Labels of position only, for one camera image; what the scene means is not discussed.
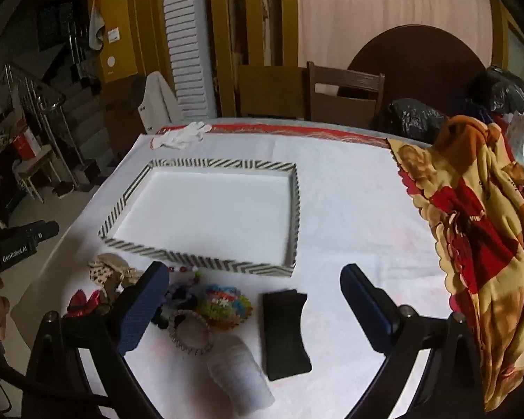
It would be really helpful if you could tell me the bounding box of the white stool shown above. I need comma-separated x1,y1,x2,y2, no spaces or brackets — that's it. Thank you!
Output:
17,146,64,204

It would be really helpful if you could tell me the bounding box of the red yellow printed blanket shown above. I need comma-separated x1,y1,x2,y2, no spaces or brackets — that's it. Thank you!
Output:
386,115,524,413

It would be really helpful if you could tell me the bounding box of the colourful flower bead bracelet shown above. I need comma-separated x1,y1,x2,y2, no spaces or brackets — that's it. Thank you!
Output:
199,285,254,329

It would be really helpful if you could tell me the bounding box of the red box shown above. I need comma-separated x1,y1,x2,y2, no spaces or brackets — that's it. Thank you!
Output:
13,126,43,160

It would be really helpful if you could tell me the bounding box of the black cable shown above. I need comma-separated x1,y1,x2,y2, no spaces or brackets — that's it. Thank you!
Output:
0,336,111,407

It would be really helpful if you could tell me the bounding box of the multicolour round bead bracelet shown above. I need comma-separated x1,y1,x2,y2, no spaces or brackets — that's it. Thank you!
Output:
168,264,202,284

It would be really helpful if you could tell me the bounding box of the dark wall picture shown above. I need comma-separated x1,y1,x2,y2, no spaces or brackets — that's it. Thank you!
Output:
37,2,73,51

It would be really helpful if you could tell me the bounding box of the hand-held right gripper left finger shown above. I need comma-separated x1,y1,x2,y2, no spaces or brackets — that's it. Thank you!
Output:
26,261,171,419

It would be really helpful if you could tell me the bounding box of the dark wooden chair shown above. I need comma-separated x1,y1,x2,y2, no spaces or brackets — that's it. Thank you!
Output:
306,62,386,129

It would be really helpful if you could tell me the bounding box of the leopard print bow scrunchie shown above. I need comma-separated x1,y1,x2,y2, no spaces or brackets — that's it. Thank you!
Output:
88,253,146,302

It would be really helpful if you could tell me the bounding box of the white hanging plastic bag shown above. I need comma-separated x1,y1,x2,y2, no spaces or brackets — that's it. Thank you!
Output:
88,2,106,51

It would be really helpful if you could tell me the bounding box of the white jacket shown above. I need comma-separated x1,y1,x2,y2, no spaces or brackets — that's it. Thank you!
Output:
140,71,184,134

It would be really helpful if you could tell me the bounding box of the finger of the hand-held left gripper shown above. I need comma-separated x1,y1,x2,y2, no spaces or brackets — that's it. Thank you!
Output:
26,220,60,248

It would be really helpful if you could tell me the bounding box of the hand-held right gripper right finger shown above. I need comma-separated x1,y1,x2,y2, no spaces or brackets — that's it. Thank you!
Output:
340,264,487,419

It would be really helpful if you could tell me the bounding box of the black plastic bag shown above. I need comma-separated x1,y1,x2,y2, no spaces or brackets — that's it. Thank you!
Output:
469,65,524,118
388,98,449,145

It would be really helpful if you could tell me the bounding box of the clear bead bracelet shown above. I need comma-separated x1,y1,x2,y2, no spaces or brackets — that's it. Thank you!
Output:
168,309,216,354

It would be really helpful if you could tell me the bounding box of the white louvred panel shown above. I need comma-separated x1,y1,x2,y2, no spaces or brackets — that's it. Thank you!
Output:
161,0,217,119

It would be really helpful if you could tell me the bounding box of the round dark wooden tabletop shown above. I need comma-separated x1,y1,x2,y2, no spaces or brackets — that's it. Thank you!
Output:
338,25,487,116

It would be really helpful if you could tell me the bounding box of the white cotton glove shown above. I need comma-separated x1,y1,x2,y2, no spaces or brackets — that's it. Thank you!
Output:
152,122,213,150

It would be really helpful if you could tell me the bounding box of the metal stair railing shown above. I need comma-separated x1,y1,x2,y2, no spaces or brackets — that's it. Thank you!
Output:
0,63,78,188

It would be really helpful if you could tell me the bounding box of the red shiny bow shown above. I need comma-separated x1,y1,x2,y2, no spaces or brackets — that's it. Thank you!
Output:
63,289,112,318

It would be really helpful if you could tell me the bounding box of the white ribbed cloth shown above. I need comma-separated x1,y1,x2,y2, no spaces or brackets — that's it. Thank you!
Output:
206,343,275,415

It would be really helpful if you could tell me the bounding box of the tan wooden chair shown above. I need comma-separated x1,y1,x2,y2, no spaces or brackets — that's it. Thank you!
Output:
238,65,309,119

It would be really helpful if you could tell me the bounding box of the black white striped tray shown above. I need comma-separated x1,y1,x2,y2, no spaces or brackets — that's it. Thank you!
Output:
98,158,298,279

